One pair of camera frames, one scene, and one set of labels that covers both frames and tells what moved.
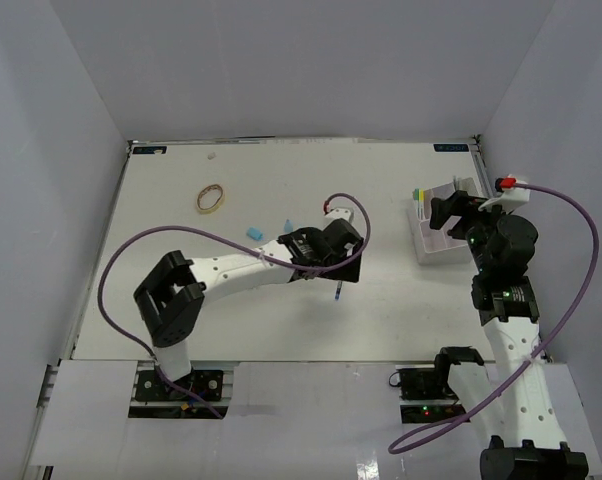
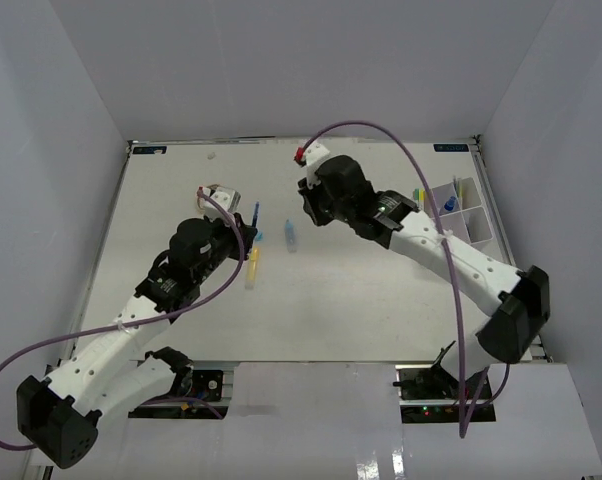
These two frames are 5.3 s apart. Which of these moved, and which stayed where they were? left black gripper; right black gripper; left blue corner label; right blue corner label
Moved: left black gripper; right black gripper
Stayed: left blue corner label; right blue corner label
